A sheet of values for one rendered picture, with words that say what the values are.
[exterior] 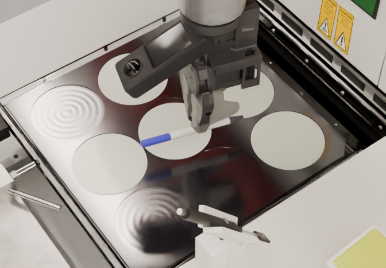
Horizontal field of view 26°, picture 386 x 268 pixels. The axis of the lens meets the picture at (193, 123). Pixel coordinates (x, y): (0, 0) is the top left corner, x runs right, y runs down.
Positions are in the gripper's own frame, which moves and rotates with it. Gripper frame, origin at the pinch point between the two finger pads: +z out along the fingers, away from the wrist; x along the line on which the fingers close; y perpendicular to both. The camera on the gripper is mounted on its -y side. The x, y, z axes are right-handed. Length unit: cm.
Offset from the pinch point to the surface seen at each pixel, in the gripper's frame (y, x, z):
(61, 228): -19.3, -1.3, 13.4
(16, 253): -25.7, -6.8, 7.5
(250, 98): 10.5, 5.8, 5.4
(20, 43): -17.3, 34.9, 13.4
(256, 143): 8.4, -1.9, 5.4
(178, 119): -0.3, 5.4, 5.4
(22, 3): -9, 135, 95
